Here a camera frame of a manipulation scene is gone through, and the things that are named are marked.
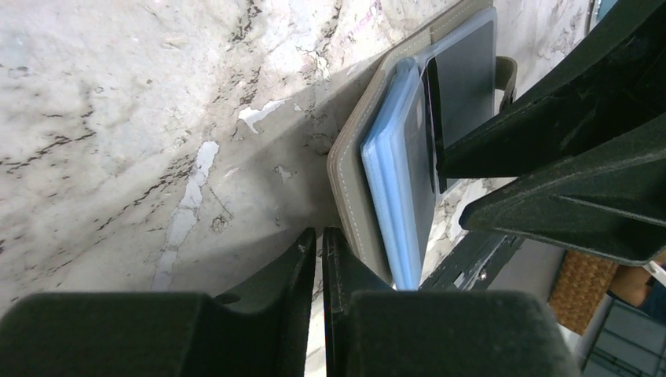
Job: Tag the woven basket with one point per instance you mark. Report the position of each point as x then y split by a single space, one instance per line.
579 288

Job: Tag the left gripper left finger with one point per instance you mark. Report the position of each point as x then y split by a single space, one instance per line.
258 328

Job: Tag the grey leather card holder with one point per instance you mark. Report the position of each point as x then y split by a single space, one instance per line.
379 165

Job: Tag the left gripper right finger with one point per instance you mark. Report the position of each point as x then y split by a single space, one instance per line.
373 330

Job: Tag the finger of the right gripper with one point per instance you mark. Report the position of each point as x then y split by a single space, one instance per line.
608 201
605 99

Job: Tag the black credit card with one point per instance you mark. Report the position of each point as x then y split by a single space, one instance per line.
459 72

